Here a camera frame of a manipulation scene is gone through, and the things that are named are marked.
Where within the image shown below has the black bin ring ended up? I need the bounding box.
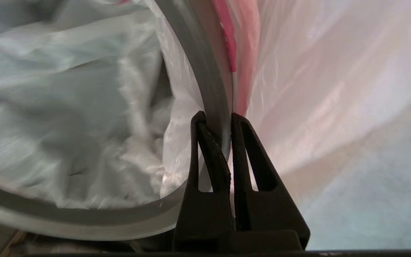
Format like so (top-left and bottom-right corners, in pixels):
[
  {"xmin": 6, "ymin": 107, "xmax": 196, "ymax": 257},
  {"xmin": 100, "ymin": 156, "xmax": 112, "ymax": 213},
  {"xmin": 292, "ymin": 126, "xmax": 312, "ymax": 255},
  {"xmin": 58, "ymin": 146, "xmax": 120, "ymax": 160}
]
[{"xmin": 0, "ymin": 0, "xmax": 234, "ymax": 241}]

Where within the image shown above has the white red plastic bag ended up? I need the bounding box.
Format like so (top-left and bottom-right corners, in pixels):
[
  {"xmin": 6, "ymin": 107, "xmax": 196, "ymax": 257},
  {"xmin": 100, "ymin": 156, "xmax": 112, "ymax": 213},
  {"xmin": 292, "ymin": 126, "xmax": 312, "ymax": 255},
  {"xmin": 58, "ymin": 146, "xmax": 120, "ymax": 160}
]
[{"xmin": 0, "ymin": 0, "xmax": 206, "ymax": 209}]

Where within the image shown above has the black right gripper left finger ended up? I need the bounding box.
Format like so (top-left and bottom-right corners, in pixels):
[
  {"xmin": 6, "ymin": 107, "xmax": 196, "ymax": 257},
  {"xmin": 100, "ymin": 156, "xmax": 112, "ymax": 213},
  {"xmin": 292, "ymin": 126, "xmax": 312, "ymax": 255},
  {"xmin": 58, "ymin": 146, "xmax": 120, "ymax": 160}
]
[{"xmin": 172, "ymin": 111, "xmax": 235, "ymax": 252}]

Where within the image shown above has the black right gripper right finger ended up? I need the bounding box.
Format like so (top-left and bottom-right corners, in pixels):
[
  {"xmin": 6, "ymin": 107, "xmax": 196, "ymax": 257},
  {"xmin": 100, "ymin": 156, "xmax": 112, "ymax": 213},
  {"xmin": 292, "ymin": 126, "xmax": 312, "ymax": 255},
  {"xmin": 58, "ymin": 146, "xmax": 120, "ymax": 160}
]
[{"xmin": 230, "ymin": 113, "xmax": 311, "ymax": 250}]

